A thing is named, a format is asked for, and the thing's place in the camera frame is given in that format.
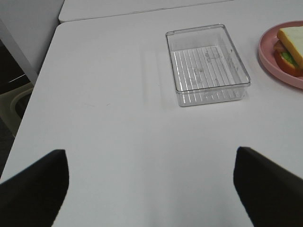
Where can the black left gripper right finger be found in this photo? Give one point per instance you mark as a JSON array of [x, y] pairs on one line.
[[271, 195]]

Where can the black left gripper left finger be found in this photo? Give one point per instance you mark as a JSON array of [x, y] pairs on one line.
[[34, 196]]

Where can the bread slice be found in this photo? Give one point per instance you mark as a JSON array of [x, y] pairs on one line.
[[292, 39], [286, 67]]

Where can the green lettuce leaf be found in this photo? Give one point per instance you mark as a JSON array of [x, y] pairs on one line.
[[288, 58]]

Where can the bacon strip from tray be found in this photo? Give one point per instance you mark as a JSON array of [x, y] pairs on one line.
[[279, 47]]

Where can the clear left plastic tray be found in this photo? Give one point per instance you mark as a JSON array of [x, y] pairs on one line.
[[206, 66]]

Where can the pink round plate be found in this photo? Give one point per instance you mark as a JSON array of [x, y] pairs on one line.
[[266, 55]]

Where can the white neighbouring table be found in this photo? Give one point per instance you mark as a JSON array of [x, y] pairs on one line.
[[73, 10]]

